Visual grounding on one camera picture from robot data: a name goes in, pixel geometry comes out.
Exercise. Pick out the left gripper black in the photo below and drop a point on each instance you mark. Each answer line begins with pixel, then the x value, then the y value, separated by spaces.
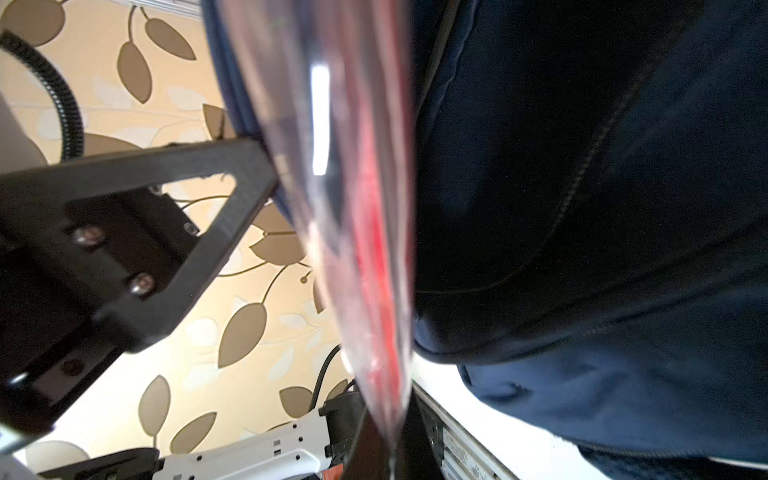
pixel 107 254

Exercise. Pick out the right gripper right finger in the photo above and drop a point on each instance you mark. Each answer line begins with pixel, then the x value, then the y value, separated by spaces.
pixel 415 458

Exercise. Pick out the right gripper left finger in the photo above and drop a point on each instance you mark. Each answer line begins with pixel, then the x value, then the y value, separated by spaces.
pixel 370 455

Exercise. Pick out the navy blue student backpack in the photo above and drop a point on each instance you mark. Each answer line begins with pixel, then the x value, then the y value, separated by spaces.
pixel 590 228

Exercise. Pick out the red packet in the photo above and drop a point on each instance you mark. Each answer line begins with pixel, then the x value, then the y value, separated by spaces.
pixel 329 83

